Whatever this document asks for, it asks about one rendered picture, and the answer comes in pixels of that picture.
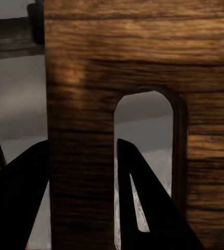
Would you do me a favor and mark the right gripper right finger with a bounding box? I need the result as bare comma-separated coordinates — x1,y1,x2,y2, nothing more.
117,139,206,250

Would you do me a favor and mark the cutting board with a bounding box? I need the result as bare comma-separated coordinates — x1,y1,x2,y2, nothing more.
43,0,224,250

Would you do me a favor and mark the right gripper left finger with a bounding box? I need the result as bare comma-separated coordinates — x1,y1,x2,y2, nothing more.
0,140,49,250

